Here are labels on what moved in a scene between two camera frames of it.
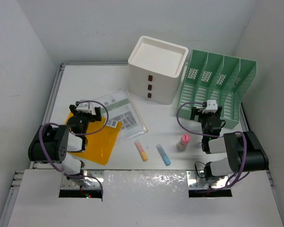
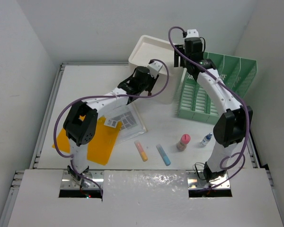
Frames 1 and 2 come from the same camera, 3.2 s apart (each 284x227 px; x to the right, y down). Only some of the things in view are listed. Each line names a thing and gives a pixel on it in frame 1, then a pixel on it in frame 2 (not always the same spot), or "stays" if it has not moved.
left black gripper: (92, 117) to (152, 80)
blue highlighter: (166, 160) stays
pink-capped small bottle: (185, 139) stays
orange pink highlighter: (141, 152) stays
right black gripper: (217, 114) to (181, 48)
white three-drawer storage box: (155, 67) stays
